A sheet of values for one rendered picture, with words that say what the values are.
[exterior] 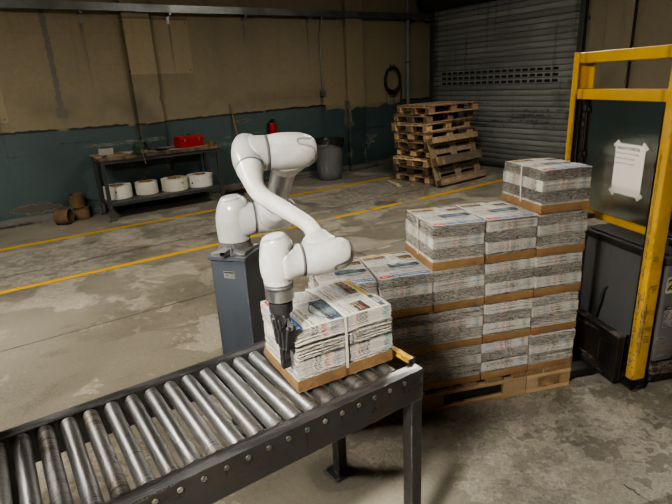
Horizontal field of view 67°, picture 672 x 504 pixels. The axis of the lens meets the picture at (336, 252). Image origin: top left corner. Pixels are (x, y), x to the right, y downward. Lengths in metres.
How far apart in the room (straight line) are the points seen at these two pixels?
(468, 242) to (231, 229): 1.17
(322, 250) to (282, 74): 8.29
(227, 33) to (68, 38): 2.40
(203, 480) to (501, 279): 1.86
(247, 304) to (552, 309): 1.66
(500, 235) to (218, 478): 1.81
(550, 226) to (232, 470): 2.00
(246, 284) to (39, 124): 6.38
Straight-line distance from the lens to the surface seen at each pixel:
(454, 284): 2.70
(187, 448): 1.61
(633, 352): 3.31
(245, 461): 1.57
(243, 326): 2.60
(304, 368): 1.70
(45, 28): 8.60
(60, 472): 1.68
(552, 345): 3.19
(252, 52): 9.47
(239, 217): 2.44
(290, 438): 1.61
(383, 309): 1.77
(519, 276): 2.88
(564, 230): 2.93
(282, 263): 1.50
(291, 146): 1.93
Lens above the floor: 1.77
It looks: 19 degrees down
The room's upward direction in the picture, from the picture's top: 3 degrees counter-clockwise
